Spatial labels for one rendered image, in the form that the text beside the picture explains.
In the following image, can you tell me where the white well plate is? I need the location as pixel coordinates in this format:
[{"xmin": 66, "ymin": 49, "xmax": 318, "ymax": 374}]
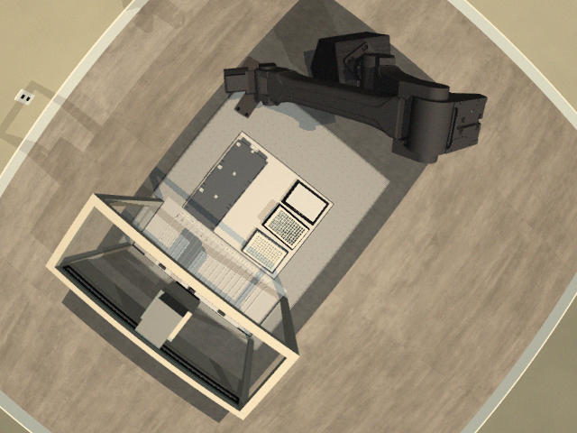
[{"xmin": 243, "ymin": 231, "xmax": 286, "ymax": 272}]

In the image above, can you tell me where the cream deep-well block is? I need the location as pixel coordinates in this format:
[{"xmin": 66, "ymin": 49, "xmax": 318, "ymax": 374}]
[{"xmin": 264, "ymin": 206, "xmax": 308, "ymax": 249}]

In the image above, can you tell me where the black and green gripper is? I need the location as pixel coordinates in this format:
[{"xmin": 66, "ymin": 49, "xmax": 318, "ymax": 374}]
[{"xmin": 242, "ymin": 57, "xmax": 260, "ymax": 69}]

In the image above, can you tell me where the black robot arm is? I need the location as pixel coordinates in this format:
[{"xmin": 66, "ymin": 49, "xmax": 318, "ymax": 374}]
[{"xmin": 224, "ymin": 42, "xmax": 488, "ymax": 164}]

